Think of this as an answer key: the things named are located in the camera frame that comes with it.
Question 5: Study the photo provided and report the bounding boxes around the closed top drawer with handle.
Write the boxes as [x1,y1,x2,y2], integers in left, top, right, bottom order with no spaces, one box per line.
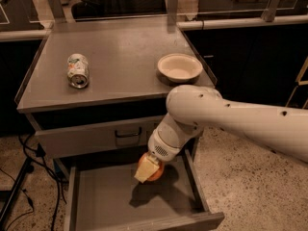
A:
[36,115,163,158]

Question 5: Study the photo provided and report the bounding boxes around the metal cart frame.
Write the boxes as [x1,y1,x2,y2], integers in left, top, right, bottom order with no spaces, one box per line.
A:
[286,57,308,109]

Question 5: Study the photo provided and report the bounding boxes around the orange fruit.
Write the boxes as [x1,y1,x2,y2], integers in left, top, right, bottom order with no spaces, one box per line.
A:
[138,151,166,183]

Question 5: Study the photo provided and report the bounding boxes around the black floor cables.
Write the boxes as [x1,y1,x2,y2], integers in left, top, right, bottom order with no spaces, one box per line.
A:
[0,133,70,231]

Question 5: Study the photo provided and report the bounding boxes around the black stand leg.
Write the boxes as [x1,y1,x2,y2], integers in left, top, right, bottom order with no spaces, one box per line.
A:
[0,159,32,231]

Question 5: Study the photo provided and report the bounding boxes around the white counter rail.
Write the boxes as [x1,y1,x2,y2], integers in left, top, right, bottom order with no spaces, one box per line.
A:
[0,14,308,42]

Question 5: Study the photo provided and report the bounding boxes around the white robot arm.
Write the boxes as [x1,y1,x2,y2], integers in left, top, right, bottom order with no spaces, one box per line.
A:
[135,85,308,183]

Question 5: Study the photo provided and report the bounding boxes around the crushed soda can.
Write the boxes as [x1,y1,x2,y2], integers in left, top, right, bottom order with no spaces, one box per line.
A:
[67,53,90,89]

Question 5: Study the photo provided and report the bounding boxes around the white paper bowl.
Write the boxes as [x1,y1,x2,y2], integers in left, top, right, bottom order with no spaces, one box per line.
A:
[157,54,203,83]

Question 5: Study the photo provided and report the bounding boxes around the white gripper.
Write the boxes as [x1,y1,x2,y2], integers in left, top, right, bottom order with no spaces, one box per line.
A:
[133,113,204,184]

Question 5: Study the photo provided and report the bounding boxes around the grey metal drawer cabinet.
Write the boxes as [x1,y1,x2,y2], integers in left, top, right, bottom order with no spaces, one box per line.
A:
[13,15,218,178]

